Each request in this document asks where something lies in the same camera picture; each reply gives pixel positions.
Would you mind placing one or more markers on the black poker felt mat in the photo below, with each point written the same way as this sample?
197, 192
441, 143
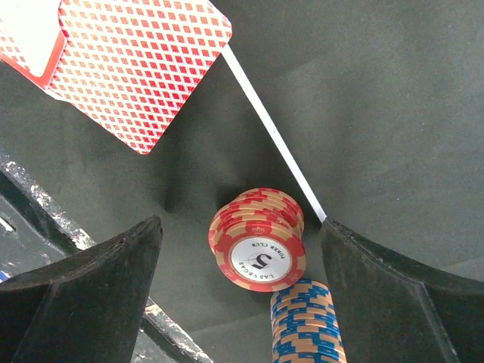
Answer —
379, 102

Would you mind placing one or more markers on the red poker chip stack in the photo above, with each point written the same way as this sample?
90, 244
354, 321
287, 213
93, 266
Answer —
256, 240

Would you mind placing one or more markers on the red playing card box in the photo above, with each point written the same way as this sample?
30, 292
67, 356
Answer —
127, 65

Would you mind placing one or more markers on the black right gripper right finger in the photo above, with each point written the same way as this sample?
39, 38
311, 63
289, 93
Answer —
392, 308

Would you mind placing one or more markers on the blue poker chip stack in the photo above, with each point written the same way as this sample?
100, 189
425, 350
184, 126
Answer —
304, 325

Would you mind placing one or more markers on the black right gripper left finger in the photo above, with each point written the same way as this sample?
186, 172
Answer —
87, 307

